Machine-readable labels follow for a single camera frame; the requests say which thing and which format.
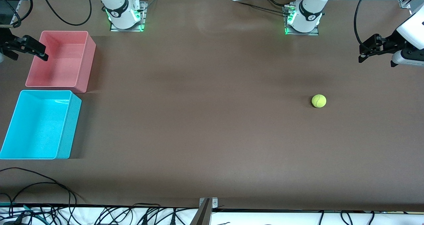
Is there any teal cable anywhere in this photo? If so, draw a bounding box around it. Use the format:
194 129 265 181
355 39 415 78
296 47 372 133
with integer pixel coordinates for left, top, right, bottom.
0 202 42 215

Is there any blue plastic bin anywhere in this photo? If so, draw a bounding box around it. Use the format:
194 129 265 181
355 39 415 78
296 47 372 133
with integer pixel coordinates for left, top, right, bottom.
0 90 82 160

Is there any black base cable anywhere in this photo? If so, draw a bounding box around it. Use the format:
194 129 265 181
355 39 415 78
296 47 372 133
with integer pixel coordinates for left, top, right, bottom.
237 2 292 15
263 0 293 8

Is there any yellow-green tennis ball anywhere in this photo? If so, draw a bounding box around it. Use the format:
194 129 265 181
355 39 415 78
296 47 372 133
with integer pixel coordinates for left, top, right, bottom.
312 94 327 108

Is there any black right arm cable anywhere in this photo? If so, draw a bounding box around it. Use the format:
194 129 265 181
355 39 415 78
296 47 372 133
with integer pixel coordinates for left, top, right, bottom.
0 0 92 28

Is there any long black loose cable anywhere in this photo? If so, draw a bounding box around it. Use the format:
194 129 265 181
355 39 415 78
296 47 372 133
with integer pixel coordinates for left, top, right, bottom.
0 182 77 215
0 167 87 204

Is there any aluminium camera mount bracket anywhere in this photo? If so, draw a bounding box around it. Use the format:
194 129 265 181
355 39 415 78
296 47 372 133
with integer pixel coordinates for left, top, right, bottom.
190 198 218 225

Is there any pink plastic bin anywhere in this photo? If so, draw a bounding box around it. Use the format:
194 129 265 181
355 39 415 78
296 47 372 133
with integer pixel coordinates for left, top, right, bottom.
26 31 97 93

